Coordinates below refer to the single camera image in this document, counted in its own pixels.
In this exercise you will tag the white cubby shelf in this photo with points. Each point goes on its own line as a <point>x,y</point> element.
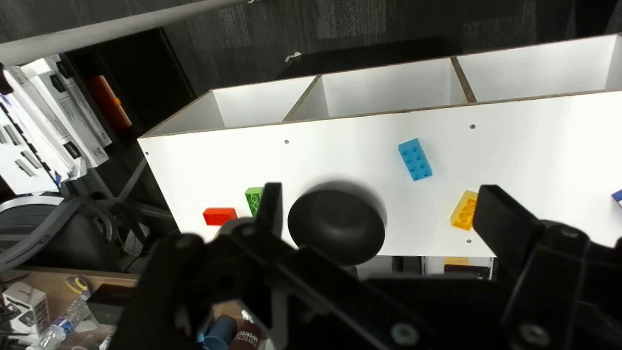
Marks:
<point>540,121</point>

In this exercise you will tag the black bowl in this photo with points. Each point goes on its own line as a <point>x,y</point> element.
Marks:
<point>340,220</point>

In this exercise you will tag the blue toy block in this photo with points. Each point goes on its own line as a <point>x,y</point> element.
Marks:
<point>414,160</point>

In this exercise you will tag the plastic water bottle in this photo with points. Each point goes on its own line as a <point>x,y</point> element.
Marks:
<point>64,323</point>

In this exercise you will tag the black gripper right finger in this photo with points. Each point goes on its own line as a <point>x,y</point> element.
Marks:
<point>511,231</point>

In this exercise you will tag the red toy block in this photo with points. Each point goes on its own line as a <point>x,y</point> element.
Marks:
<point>218,216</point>

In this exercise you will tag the stack of white boxes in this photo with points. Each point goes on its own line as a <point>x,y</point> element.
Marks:
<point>49,130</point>

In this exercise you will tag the yellow toy block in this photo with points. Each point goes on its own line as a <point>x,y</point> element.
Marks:
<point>465,210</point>

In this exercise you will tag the green toy block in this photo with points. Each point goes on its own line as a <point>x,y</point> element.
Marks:
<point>253,195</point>

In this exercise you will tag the grey backpack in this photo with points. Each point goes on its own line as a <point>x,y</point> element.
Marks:
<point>68,233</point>

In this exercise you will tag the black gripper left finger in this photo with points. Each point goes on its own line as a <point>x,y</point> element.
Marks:
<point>266,220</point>

